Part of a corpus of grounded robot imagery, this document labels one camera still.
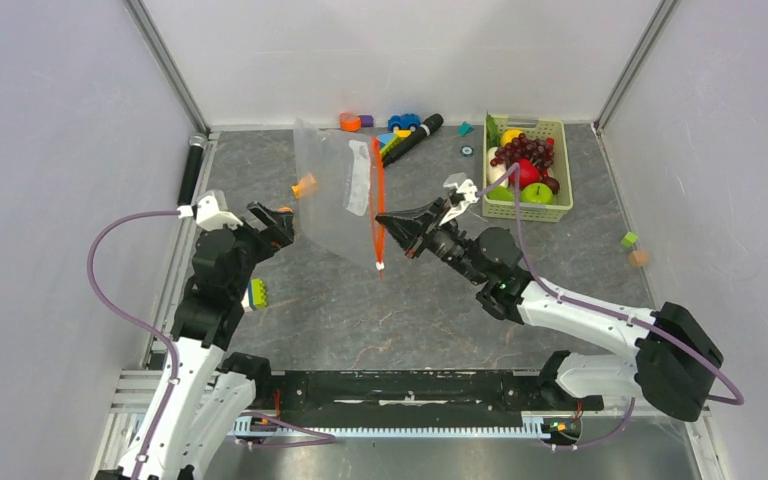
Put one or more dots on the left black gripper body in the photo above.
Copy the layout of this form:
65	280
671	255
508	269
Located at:
263	243

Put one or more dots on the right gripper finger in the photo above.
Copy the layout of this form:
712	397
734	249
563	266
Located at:
428	216
407	230

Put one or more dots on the black microphone on table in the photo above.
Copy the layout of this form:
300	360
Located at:
425	129

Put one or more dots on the orange toy brick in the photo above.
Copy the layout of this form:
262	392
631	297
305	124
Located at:
305	186

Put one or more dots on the wooden cube right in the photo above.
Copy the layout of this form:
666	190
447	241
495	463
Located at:
638	258

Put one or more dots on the yellow lemon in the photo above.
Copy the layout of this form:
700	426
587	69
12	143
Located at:
510	135

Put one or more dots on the green apple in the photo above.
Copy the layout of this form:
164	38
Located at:
537	193

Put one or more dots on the black microphone at wall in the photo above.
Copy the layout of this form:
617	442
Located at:
196	145

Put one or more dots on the blue toy car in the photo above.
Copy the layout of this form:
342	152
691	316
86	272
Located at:
408	121

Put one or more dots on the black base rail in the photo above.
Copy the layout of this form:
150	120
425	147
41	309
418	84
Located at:
413	398

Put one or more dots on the green cube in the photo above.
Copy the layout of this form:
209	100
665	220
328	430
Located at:
630	240

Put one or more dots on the coloured block stack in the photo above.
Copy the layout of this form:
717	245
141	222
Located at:
387	141

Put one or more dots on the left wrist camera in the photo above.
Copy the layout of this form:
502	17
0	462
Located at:
211	212

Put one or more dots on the light green fruit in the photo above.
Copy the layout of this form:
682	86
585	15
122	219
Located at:
500	194

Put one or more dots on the teal block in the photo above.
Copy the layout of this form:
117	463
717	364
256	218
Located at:
465	128

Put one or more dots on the clear zip bag orange zipper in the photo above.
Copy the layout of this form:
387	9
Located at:
340	215

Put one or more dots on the dark brown fruit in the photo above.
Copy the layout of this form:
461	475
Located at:
552	183

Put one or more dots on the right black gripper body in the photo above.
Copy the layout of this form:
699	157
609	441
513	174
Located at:
450	246

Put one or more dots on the purple grape bunch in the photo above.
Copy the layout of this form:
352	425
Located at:
540	152

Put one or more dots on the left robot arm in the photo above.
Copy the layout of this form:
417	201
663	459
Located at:
202	388

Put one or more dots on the white radish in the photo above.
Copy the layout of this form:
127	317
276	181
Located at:
495	171

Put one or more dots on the green white toy brick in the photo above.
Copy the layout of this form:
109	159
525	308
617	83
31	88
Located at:
255	296

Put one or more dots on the green leaf vegetable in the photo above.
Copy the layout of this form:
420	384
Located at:
492	134

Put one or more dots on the red apple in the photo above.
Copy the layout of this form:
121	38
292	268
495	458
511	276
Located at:
525	175

